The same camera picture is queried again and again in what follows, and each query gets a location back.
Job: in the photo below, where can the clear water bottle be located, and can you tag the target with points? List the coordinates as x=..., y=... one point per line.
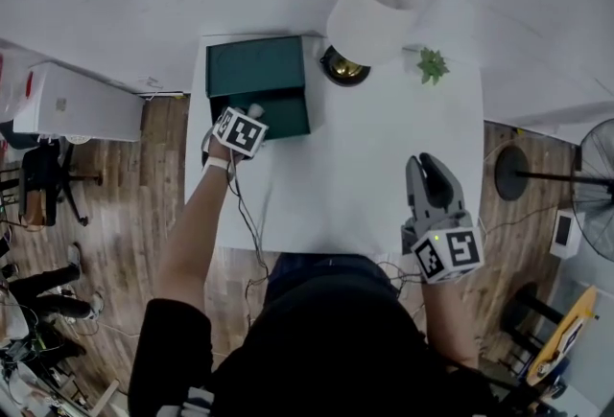
x=12, y=89

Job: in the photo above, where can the white water dispenser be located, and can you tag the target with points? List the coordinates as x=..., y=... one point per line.
x=81, y=106

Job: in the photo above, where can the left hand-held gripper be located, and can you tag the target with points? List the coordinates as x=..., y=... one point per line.
x=244, y=132

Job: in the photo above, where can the person's left forearm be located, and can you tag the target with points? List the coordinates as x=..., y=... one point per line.
x=192, y=233

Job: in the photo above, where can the black office chair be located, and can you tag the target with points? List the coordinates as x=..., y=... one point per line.
x=43, y=180

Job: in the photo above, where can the black stool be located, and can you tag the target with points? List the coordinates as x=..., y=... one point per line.
x=527, y=309

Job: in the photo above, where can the white wristband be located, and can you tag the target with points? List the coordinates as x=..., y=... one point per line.
x=216, y=164

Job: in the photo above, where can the small green plant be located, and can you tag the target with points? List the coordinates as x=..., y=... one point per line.
x=432, y=66

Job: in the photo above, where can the dark green box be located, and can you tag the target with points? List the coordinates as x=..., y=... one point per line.
x=259, y=65

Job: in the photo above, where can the white shade brass table lamp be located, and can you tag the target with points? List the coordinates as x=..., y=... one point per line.
x=369, y=22

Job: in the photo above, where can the person's black shirt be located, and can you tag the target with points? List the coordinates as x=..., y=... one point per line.
x=326, y=348

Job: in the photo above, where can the black floor fan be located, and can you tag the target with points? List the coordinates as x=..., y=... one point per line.
x=512, y=173

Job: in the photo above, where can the person's right forearm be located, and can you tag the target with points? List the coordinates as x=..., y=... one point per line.
x=451, y=319

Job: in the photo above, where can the wooden edged board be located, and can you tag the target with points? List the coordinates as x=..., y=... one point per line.
x=568, y=333

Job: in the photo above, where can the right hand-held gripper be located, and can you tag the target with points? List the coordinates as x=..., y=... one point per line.
x=451, y=252

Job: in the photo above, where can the white device with black screen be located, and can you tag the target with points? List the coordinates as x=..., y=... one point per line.
x=565, y=233

